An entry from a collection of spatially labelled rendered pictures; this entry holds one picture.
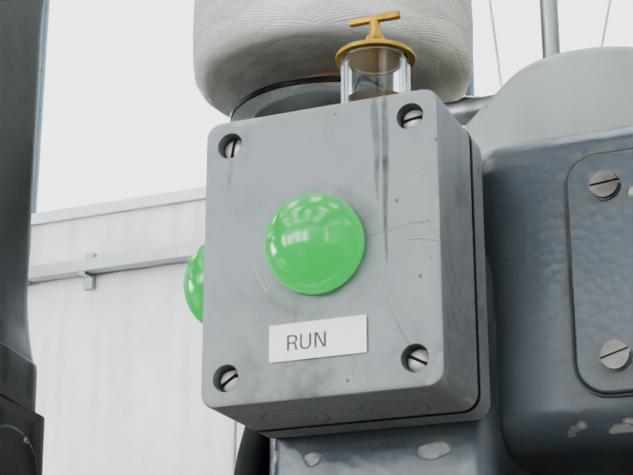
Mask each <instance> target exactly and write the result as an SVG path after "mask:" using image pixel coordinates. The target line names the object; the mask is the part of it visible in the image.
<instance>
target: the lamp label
mask: <svg viewBox="0 0 633 475"><path fill-rule="evenodd" d="M358 352H366V315H359V316H351V317H343V318H335V319H321V320H312V321H305V322H297V323H288V324H281V325H273V326H269V360H268V362H269V363H273V362H282V361H290V360H299V359H307V358H316V357H324V356H333V355H341V354H350V353H358Z"/></svg>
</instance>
